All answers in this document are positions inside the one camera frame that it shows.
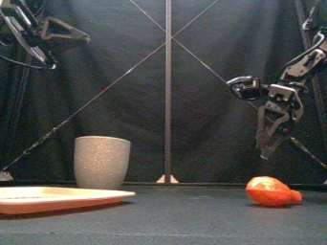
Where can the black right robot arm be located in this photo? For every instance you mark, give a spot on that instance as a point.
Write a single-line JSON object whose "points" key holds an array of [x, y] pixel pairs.
{"points": [[304, 62]]}

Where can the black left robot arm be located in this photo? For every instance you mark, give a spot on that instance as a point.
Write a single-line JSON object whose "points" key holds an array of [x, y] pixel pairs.
{"points": [[21, 4]]}

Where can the black cloth backdrop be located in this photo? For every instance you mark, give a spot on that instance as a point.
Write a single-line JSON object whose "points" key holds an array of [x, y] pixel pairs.
{"points": [[204, 137]]}

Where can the orange toy chicken drumstick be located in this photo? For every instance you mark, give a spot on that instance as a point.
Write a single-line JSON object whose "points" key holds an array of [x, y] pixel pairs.
{"points": [[268, 191]]}

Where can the thin diagonal brace rod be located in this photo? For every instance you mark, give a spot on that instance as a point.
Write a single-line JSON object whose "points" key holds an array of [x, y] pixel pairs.
{"points": [[200, 60], [105, 87]]}

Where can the grey speckled cup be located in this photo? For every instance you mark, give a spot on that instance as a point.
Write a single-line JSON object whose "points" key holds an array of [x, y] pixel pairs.
{"points": [[101, 162]]}

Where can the pink plastic tray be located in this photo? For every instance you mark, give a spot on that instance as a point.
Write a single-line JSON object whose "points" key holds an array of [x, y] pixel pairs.
{"points": [[54, 197]]}

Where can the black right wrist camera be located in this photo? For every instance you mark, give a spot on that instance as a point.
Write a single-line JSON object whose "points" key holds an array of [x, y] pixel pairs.
{"points": [[247, 86]]}

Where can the vertical metal frame post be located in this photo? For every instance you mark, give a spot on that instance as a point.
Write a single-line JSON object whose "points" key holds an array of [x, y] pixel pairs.
{"points": [[168, 95]]}

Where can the metal post foot bracket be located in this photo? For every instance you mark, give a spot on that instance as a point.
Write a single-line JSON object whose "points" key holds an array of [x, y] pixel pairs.
{"points": [[167, 179]]}

